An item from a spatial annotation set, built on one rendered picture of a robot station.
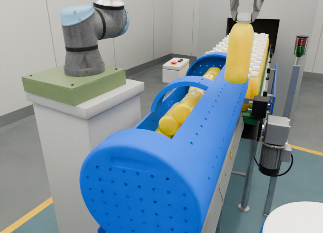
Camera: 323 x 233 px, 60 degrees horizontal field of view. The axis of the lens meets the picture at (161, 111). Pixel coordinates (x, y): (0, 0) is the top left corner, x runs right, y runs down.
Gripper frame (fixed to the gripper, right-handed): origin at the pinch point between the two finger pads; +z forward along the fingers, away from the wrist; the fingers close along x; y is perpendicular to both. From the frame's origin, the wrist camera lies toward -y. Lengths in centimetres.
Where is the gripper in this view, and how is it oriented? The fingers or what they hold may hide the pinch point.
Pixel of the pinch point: (244, 16)
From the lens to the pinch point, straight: 83.7
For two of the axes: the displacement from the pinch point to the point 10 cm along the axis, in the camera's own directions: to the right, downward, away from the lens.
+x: 9.3, 1.7, -3.2
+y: -3.6, 3.7, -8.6
